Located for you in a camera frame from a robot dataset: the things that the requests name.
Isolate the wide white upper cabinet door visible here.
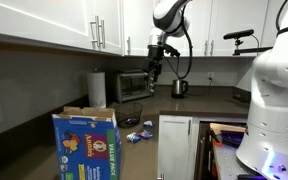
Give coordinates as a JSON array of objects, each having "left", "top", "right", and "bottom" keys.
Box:
[
  {"left": 208, "top": 0, "right": 270, "bottom": 57},
  {"left": 0, "top": 0, "right": 96, "bottom": 52}
]

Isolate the white paper towel roll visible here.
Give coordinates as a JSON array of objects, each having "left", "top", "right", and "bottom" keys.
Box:
[{"left": 86, "top": 67, "right": 108, "bottom": 110}]

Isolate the black stereo camera bar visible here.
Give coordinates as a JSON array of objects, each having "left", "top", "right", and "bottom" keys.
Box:
[{"left": 222, "top": 28, "right": 256, "bottom": 41}]

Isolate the blue fruit snack pouch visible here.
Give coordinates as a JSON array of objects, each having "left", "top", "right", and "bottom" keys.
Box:
[
  {"left": 125, "top": 117, "right": 139, "bottom": 126},
  {"left": 126, "top": 131, "right": 142, "bottom": 144},
  {"left": 142, "top": 120, "right": 156, "bottom": 128},
  {"left": 138, "top": 129, "right": 154, "bottom": 140}
]

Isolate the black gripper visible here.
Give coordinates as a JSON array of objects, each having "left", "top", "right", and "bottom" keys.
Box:
[{"left": 146, "top": 44, "right": 165, "bottom": 83}]

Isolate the blue Annie's snack box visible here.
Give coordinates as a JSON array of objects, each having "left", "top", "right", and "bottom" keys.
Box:
[{"left": 51, "top": 105, "right": 123, "bottom": 180}]

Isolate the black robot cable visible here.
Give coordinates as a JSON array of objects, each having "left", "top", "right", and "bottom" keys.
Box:
[{"left": 163, "top": 5, "right": 194, "bottom": 80}]

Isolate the silver toaster oven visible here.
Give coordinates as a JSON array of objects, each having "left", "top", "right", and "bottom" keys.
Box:
[{"left": 111, "top": 68, "right": 156, "bottom": 103}]

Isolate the steel electric kettle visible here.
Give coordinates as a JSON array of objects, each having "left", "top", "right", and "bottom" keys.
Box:
[{"left": 170, "top": 78, "right": 189, "bottom": 100}]

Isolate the black wire mesh basket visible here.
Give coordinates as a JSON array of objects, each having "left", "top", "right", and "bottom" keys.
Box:
[{"left": 114, "top": 101, "right": 144, "bottom": 129}]

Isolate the open cardboard box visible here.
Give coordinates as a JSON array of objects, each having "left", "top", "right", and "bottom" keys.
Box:
[{"left": 209, "top": 122, "right": 249, "bottom": 148}]

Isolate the silver cabinet bar handle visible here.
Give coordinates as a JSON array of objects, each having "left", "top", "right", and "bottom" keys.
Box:
[
  {"left": 203, "top": 39, "right": 209, "bottom": 57},
  {"left": 98, "top": 18, "right": 107, "bottom": 51},
  {"left": 89, "top": 14, "right": 101, "bottom": 51},
  {"left": 126, "top": 36, "right": 132, "bottom": 55},
  {"left": 209, "top": 39, "right": 215, "bottom": 57}
]

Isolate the silver lower cabinet handle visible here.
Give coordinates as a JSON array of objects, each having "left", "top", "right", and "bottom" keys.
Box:
[{"left": 187, "top": 118, "right": 193, "bottom": 136}]

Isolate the black camera stand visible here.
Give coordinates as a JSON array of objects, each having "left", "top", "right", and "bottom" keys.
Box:
[{"left": 231, "top": 37, "right": 274, "bottom": 57}]

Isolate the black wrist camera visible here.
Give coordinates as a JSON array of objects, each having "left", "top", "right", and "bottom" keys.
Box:
[{"left": 163, "top": 43, "right": 181, "bottom": 58}]

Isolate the white lower cabinet door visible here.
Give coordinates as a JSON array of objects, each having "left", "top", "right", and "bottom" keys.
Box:
[{"left": 157, "top": 114, "right": 196, "bottom": 180}]

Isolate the narrow white upper cabinet door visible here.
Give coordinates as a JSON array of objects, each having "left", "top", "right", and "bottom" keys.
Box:
[
  {"left": 121, "top": 0, "right": 161, "bottom": 57},
  {"left": 183, "top": 0, "right": 214, "bottom": 57},
  {"left": 91, "top": 0, "right": 125, "bottom": 56}
]

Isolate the perforated metal robot table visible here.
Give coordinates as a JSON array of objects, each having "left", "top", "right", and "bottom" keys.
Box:
[{"left": 211, "top": 143, "right": 255, "bottom": 180}]

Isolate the dark blue plastic bag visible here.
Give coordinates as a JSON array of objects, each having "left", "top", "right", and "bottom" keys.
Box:
[{"left": 220, "top": 130, "right": 247, "bottom": 149}]

